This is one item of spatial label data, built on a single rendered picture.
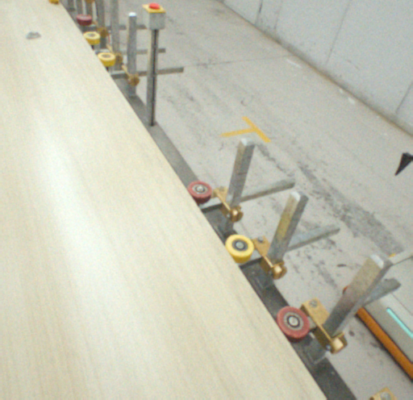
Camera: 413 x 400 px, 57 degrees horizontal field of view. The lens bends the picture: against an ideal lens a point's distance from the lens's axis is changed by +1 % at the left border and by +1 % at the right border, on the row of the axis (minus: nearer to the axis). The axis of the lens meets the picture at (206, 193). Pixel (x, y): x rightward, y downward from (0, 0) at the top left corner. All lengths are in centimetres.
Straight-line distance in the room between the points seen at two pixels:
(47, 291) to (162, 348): 30
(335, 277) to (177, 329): 156
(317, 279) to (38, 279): 164
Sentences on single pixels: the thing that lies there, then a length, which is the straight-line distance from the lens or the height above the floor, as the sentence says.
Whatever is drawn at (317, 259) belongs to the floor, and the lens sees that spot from 239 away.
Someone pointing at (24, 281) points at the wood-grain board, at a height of 90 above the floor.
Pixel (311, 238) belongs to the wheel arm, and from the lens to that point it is 129.
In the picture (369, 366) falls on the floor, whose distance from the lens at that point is 214.
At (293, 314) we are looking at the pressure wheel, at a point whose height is 90.
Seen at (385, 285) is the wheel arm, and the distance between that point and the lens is 126.
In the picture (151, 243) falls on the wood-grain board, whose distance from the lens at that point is 106.
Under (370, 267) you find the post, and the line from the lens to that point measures 87.
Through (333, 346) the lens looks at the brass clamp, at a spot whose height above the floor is 84.
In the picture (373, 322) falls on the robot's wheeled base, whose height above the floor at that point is 11.
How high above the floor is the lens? 172
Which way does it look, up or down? 42 degrees down
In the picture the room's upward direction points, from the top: 10 degrees clockwise
